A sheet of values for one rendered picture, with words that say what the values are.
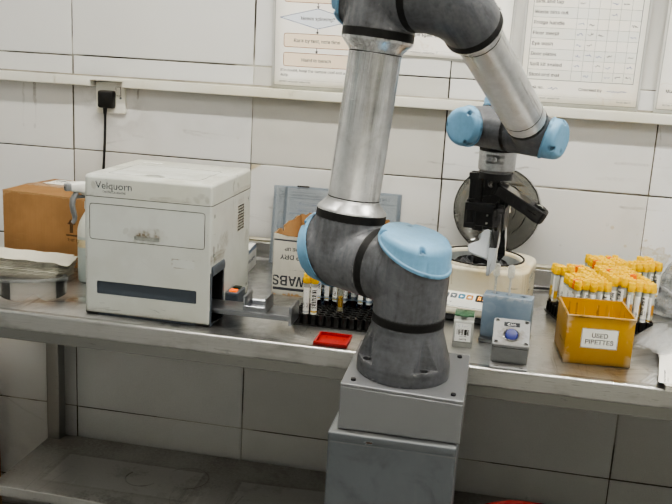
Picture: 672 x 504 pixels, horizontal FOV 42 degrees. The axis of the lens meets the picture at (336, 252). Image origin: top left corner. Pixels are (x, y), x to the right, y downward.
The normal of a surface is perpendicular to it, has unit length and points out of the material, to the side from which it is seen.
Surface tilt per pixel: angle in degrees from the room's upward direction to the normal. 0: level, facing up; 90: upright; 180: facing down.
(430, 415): 90
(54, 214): 87
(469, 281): 90
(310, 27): 93
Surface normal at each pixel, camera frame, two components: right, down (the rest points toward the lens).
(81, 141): -0.19, 0.21
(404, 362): -0.10, -0.04
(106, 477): 0.06, -0.97
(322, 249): -0.63, 0.06
